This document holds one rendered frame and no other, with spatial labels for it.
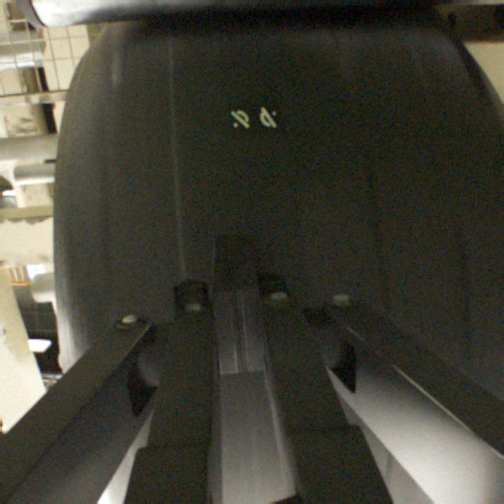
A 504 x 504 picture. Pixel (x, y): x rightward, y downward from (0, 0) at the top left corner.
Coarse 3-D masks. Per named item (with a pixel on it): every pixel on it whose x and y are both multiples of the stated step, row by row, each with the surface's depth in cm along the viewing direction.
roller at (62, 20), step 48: (48, 0) 24; (96, 0) 25; (144, 0) 25; (192, 0) 25; (240, 0) 26; (288, 0) 26; (336, 0) 26; (384, 0) 26; (432, 0) 27; (480, 0) 27
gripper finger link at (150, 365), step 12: (168, 324) 14; (156, 336) 13; (168, 336) 13; (216, 336) 14; (144, 348) 13; (156, 348) 13; (216, 348) 14; (144, 360) 13; (156, 360) 13; (132, 372) 13; (144, 372) 13; (156, 372) 13; (132, 384) 13; (144, 384) 13; (156, 384) 13
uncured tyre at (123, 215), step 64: (128, 64) 25; (192, 64) 25; (256, 64) 25; (320, 64) 25; (384, 64) 25; (448, 64) 25; (64, 128) 27; (128, 128) 23; (192, 128) 23; (320, 128) 23; (384, 128) 23; (448, 128) 23; (64, 192) 25; (128, 192) 22; (192, 192) 22; (256, 192) 22; (320, 192) 22; (384, 192) 22; (448, 192) 22; (64, 256) 24; (128, 256) 22; (192, 256) 22; (256, 256) 22; (320, 256) 22; (384, 256) 22; (448, 256) 22; (64, 320) 24; (448, 320) 22; (256, 384) 22; (256, 448) 22; (384, 448) 23
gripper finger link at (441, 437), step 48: (384, 336) 11; (336, 384) 13; (384, 384) 10; (432, 384) 9; (480, 384) 9; (384, 432) 11; (432, 432) 9; (480, 432) 8; (432, 480) 9; (480, 480) 8
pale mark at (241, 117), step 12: (228, 108) 23; (240, 108) 23; (252, 108) 23; (264, 108) 23; (276, 108) 23; (228, 120) 23; (240, 120) 23; (252, 120) 23; (264, 120) 23; (276, 120) 23; (228, 132) 23; (240, 132) 23; (252, 132) 23; (264, 132) 23; (276, 132) 23
